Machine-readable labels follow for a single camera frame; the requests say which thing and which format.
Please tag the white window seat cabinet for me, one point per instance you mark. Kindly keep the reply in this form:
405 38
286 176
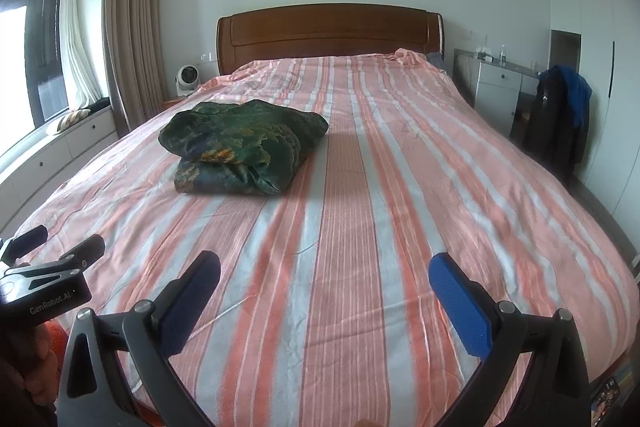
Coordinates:
50 157

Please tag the person's left hand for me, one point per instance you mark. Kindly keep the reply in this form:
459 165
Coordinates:
42 372

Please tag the dark seat pad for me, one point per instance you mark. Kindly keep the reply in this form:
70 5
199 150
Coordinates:
97 105

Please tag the white sheer curtain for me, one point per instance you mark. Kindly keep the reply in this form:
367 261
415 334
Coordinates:
77 47

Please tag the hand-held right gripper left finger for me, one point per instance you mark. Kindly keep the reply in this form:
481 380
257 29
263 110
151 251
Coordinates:
190 302

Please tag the window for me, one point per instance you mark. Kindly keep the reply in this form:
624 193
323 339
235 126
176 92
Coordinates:
47 57

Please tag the small white desk fan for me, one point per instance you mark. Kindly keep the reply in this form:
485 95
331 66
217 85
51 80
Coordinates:
187 79

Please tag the colourful printed box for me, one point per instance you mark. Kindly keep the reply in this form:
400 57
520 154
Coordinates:
610 389

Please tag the blue grey pillow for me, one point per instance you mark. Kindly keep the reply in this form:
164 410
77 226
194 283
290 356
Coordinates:
435 61

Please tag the striped cushion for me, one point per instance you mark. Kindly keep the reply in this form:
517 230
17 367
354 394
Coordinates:
72 121

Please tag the white grey desk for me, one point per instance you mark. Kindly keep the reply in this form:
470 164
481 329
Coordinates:
495 92

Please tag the green printed garment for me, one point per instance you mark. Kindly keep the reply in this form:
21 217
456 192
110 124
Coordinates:
240 132

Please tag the clear plastic bottle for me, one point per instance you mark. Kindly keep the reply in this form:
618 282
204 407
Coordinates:
502 54

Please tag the small box on desk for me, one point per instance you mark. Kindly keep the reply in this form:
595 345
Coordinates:
483 55

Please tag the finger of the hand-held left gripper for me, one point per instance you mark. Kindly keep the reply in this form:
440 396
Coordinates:
30 241
85 251

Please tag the brown wooden headboard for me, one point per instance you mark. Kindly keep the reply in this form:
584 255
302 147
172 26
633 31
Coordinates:
325 32

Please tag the blue jacket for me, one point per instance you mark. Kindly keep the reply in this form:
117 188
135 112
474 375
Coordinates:
575 97

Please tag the bed with pink striped sheet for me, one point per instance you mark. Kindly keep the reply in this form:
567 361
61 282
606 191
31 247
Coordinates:
375 207

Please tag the black jacket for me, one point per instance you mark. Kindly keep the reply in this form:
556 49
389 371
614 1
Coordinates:
547 132

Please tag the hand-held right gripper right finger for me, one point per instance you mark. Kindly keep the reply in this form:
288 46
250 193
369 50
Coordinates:
460 302

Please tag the white wardrobe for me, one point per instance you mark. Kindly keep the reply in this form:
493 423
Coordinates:
600 32

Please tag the beige curtain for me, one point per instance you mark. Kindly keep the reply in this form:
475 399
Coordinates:
135 32

